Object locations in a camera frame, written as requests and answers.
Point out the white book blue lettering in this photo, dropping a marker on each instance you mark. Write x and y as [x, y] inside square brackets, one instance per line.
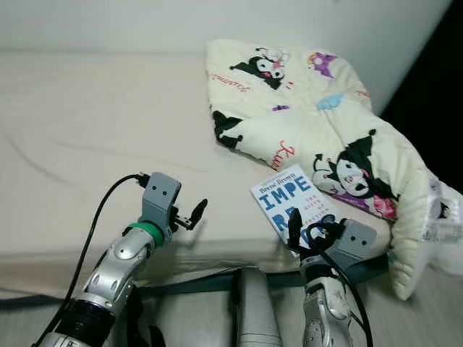
[282, 195]

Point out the robot right leg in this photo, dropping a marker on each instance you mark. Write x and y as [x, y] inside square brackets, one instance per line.
[257, 311]

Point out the cream cartoon print blanket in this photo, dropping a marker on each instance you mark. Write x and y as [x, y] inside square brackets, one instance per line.
[304, 130]

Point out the bed with cream sheet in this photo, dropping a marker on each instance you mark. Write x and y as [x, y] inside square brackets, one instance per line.
[101, 108]

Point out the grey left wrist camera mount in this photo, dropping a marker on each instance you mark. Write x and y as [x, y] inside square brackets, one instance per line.
[163, 191]

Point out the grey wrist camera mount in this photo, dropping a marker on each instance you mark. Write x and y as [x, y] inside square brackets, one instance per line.
[163, 191]
[358, 238]

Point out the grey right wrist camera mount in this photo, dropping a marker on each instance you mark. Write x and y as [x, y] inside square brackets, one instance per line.
[358, 238]

